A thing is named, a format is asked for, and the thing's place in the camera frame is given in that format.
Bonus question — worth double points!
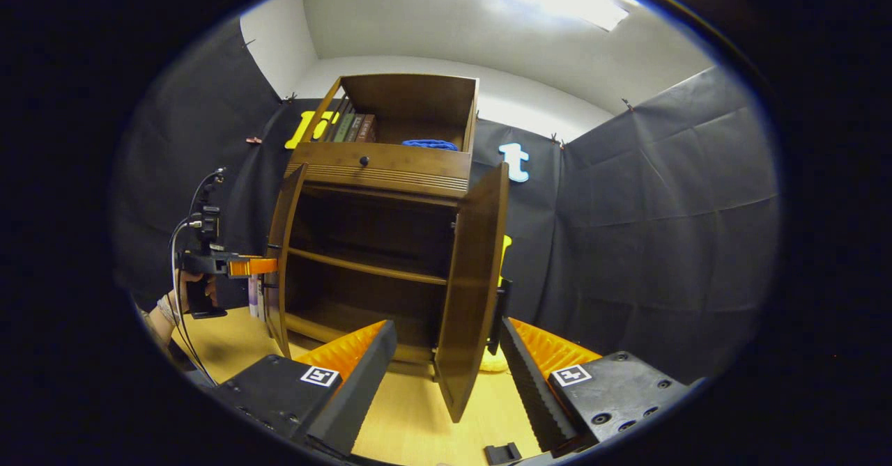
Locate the wooden shoe cabinet door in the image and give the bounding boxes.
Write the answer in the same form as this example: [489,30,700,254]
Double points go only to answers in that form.
[433,162,513,424]
[265,163,309,359]

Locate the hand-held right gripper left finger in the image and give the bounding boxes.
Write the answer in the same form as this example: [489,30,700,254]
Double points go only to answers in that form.
[213,320,398,458]

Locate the wooden cabinet drawer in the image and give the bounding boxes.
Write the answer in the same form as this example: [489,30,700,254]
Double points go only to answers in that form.
[284,141,473,199]

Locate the black cable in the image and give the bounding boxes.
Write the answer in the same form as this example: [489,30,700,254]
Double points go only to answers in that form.
[169,169,227,387]

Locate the black backdrop cloth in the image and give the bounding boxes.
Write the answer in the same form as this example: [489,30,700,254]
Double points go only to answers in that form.
[111,17,781,383]

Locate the wooden double-door shoe cabinet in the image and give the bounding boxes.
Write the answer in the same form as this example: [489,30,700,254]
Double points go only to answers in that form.
[282,72,482,382]

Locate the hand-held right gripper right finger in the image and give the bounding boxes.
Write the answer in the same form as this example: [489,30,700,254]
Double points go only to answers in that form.
[499,316,698,456]

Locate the wooden cabinet inner shelf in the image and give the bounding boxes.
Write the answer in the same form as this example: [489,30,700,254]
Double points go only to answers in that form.
[287,247,448,286]

